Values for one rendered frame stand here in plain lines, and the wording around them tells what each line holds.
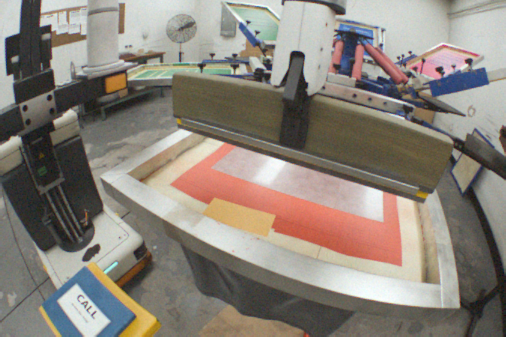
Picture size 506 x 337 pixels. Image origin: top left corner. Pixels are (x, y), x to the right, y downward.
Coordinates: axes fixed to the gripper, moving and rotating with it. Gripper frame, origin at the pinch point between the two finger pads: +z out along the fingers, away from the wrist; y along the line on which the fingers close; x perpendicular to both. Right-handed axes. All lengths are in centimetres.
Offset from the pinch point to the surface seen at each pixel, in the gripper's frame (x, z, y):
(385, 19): 51, -89, -459
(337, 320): 20.1, 38.9, 4.4
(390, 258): 19.1, 14.1, 3.7
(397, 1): 74, -135, -459
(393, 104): 24, 7, -68
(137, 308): -7.5, 14.7, 25.2
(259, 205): -3.5, 14.4, 1.0
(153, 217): -14.0, 12.2, 13.8
